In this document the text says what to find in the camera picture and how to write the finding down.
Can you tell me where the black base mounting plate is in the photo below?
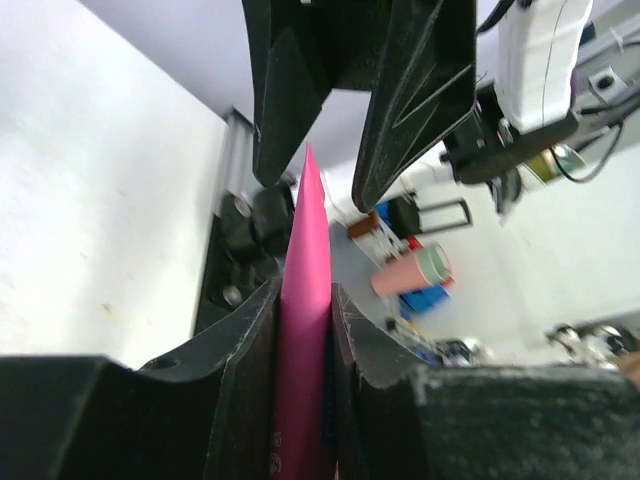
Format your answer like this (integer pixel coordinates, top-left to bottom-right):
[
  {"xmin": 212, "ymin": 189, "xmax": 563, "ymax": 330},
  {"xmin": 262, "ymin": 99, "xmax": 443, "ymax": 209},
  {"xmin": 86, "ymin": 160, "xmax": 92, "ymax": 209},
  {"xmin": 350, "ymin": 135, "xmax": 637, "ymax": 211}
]
[{"xmin": 193, "ymin": 182, "xmax": 294, "ymax": 335}]

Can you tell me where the pink green tumbler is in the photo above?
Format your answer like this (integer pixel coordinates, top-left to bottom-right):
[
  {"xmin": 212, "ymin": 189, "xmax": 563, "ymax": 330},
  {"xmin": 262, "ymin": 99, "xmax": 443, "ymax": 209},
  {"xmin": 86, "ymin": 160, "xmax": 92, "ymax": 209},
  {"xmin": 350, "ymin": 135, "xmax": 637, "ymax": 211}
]
[{"xmin": 371, "ymin": 243, "xmax": 452, "ymax": 297}]

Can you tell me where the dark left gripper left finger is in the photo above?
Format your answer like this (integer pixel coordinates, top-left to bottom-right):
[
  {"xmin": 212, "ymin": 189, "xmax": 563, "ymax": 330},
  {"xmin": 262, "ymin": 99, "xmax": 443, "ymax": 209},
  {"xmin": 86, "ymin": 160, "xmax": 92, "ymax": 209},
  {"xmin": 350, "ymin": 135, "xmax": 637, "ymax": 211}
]
[{"xmin": 1, "ymin": 280, "xmax": 281, "ymax": 479}]

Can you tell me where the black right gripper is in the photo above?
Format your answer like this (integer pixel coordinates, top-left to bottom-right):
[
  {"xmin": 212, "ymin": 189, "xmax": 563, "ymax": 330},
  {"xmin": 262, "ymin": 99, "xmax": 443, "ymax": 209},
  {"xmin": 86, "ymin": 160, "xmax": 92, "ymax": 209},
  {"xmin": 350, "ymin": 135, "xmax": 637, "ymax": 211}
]
[{"xmin": 242, "ymin": 0, "xmax": 476, "ymax": 213}]

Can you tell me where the pink toothpaste tube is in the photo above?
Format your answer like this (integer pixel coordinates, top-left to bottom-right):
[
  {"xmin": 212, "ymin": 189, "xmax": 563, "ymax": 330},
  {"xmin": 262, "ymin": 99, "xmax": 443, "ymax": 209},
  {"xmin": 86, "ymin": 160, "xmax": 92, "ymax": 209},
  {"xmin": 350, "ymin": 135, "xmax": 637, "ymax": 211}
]
[{"xmin": 269, "ymin": 146, "xmax": 335, "ymax": 479}]

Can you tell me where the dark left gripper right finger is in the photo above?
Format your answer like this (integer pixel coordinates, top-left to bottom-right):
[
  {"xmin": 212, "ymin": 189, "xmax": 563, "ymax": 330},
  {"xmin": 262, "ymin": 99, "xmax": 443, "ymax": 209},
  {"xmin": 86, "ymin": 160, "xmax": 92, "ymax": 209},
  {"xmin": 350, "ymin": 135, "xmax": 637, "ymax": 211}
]
[{"xmin": 332, "ymin": 285, "xmax": 639, "ymax": 479}]

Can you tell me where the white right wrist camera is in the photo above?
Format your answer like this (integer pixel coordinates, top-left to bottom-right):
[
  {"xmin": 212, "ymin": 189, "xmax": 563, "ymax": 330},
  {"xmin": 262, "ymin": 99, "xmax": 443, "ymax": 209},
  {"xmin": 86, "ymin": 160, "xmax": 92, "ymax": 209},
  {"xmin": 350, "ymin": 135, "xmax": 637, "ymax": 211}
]
[{"xmin": 494, "ymin": 0, "xmax": 593, "ymax": 134}]

